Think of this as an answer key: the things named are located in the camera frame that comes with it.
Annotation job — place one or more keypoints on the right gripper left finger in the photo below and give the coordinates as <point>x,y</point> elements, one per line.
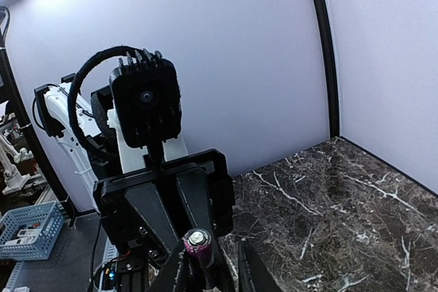
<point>173,276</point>

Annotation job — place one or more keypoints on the purple AAA battery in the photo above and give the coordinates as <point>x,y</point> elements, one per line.
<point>198,244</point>

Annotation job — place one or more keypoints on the white slotted cable duct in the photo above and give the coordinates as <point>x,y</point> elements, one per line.
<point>10,272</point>

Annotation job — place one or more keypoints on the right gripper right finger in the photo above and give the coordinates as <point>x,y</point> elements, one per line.
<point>253,274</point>

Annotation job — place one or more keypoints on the blue plastic basket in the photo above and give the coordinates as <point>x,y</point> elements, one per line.
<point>29,233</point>

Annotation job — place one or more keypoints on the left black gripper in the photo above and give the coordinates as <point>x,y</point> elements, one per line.
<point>154,208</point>

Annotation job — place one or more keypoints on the left black frame post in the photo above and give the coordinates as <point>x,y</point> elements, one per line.
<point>330,70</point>

